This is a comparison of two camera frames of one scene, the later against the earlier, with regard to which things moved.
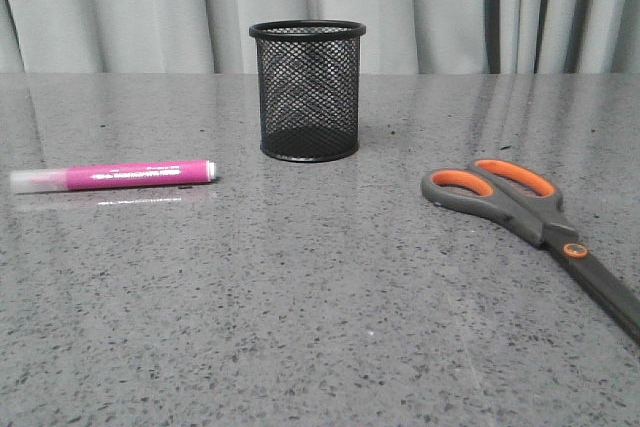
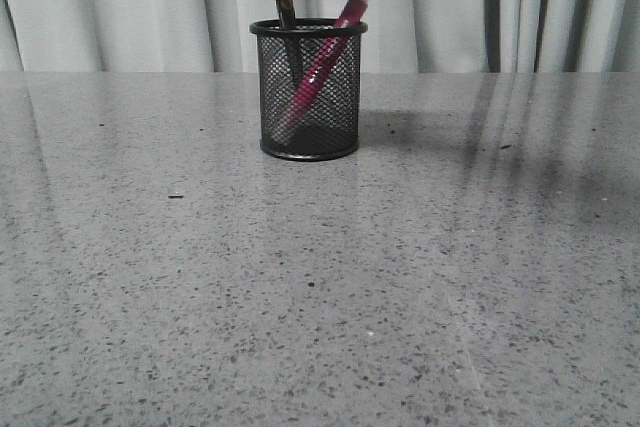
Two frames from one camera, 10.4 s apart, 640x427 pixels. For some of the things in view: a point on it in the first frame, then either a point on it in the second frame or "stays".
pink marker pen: (114, 176) -> (347, 20)
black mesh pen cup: (309, 88) stays
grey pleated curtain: (426, 10) stays
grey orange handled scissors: (528, 203) -> (285, 3)
